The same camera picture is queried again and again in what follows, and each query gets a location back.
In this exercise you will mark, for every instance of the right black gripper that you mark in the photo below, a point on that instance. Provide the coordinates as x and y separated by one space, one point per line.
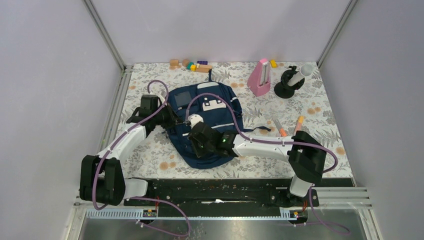
199 153

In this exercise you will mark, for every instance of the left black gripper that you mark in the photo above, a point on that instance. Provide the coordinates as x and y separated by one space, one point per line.
172 120

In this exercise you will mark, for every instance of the navy blue student backpack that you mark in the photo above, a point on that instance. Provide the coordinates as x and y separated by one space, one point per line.
214 113

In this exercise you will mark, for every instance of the orange grey marker pen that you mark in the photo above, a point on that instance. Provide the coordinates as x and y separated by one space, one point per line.
279 127

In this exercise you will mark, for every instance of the orange pink highlighter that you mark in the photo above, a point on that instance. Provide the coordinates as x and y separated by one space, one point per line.
299 124

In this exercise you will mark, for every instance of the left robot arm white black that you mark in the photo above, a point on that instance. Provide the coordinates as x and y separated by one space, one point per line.
101 178

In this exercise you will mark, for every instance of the teal wooden block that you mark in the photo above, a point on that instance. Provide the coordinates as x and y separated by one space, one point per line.
189 66

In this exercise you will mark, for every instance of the tan wooden cube block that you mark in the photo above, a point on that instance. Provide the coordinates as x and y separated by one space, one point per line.
174 62

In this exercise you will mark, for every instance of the round tan wooden block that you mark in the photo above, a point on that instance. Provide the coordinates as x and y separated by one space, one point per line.
186 63

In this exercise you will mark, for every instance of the long tan wooden block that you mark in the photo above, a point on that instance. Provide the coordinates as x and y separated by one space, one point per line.
201 68

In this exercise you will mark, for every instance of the purple wooden block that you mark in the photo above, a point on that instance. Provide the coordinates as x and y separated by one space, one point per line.
202 62

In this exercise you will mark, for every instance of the floral patterned table mat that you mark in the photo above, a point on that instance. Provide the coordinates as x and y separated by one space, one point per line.
157 158

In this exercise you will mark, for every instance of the pink metronome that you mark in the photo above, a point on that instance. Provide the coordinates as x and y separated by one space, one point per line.
259 82

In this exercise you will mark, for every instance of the black stand with white tube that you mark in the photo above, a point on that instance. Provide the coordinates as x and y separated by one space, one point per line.
292 80

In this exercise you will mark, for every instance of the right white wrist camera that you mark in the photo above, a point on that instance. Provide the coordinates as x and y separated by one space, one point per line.
194 119

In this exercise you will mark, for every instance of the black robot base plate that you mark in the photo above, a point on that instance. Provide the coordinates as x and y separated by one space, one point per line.
224 196

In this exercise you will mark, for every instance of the slotted grey cable duct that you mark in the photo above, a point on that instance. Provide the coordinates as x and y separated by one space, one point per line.
161 214

